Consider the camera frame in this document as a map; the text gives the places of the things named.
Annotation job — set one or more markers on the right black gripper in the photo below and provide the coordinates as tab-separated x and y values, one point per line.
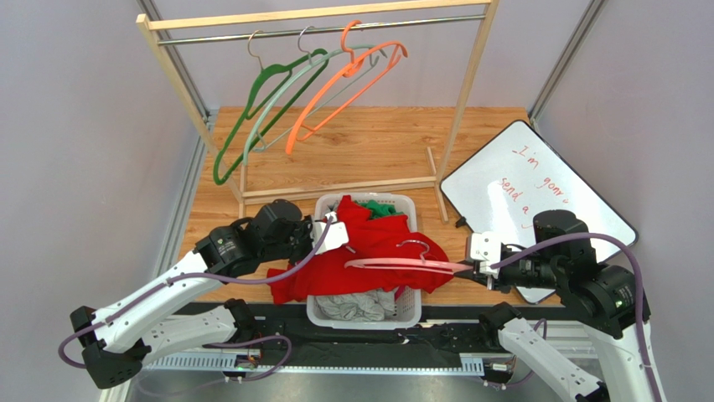
481	273

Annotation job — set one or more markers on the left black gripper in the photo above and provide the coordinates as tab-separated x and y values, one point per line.
306	226

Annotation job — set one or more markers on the pink hanger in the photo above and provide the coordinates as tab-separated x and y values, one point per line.
405	264

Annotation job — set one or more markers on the red t shirt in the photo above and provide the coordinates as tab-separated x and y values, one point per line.
298	287

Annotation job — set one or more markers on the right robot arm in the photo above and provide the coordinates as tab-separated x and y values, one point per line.
608	300

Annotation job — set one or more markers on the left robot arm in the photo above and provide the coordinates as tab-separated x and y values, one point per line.
112	344

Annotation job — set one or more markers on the white plastic laundry basket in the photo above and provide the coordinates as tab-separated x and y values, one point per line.
408	304

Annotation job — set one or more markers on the green garment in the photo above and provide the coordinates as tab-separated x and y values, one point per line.
379	210

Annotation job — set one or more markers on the white whiteboard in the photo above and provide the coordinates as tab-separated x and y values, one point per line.
515	176

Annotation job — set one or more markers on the grey garment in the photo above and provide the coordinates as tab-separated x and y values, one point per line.
351	294

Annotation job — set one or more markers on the wooden clothes rack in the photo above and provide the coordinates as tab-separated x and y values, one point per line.
154	31

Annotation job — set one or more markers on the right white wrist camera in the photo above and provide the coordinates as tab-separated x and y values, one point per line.
486	246

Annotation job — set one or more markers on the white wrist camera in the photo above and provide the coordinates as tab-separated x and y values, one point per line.
486	246
329	234

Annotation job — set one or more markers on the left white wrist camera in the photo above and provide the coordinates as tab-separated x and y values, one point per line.
329	234

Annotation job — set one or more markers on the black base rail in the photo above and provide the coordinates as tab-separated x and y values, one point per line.
446	340

